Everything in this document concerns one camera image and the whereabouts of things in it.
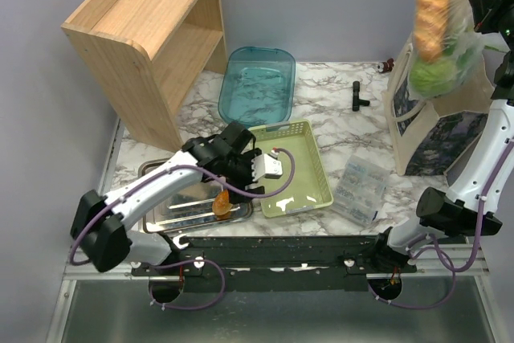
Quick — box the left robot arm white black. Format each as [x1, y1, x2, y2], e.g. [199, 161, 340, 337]
[70, 122, 264, 272]

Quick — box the purple cable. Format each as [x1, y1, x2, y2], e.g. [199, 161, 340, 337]
[367, 149, 508, 310]
[70, 147, 297, 312]

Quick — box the small red black connector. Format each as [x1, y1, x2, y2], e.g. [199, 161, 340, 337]
[377, 58, 394, 74]

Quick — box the black T-shaped pipe fitting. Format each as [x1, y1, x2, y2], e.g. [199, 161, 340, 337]
[352, 80, 370, 112]

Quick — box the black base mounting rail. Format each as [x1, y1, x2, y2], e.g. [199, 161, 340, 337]
[132, 235, 417, 292]

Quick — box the green toy cabbage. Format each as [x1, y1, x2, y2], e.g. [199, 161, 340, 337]
[408, 55, 458, 99]

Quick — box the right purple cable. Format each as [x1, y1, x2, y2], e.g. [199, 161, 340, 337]
[367, 149, 508, 310]

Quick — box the aluminium frame rail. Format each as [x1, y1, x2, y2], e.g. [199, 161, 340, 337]
[64, 243, 472, 280]

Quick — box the toy baguette bread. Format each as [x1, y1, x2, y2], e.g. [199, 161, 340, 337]
[413, 0, 450, 63]

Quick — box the wooden shelf unit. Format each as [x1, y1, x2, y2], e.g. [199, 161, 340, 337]
[62, 0, 227, 151]

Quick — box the canvas tote bag with print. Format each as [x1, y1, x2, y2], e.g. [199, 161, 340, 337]
[382, 41, 493, 176]

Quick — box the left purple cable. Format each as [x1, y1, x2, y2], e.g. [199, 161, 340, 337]
[70, 147, 297, 312]

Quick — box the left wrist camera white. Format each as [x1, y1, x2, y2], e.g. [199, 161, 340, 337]
[251, 150, 283, 182]

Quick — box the light green plastic basket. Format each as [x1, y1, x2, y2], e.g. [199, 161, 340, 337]
[250, 120, 333, 218]

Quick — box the clear plastic compartment box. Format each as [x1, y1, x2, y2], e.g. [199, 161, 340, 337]
[332, 155, 390, 227]

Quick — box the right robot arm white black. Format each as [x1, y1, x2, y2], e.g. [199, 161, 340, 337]
[369, 0, 513, 272]

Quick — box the orange glazed bread bun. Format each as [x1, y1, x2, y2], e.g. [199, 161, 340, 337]
[212, 190, 233, 220]

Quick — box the teal transparent plastic bin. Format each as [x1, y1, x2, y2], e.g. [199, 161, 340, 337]
[218, 47, 296, 128]

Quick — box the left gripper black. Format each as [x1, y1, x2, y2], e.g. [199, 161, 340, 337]
[222, 150, 266, 204]

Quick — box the clear plastic grocery bag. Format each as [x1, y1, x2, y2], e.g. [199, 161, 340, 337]
[411, 0, 485, 91]

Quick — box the metal baking tray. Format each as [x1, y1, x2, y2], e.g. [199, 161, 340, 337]
[137, 157, 254, 235]

